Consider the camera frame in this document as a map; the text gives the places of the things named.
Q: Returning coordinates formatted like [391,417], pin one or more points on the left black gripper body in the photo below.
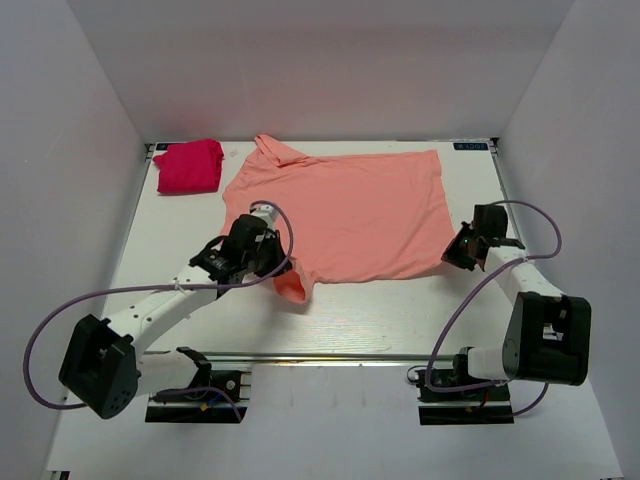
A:
[261,262]

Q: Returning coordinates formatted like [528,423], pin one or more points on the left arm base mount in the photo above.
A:
[215,400]

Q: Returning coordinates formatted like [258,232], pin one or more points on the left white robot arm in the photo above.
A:
[108,362]

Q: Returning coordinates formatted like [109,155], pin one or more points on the salmon pink t shirt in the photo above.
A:
[355,218]

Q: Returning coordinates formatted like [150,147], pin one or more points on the folded magenta t shirt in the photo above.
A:
[190,168]

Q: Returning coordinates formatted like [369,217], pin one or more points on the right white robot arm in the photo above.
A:
[548,334]

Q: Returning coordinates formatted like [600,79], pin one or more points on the blue table label sticker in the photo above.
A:
[470,146]

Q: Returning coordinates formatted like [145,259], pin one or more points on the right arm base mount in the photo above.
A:
[489,406]

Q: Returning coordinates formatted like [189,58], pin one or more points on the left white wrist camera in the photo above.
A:
[266,213]

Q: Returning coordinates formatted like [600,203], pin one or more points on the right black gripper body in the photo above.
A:
[459,249]

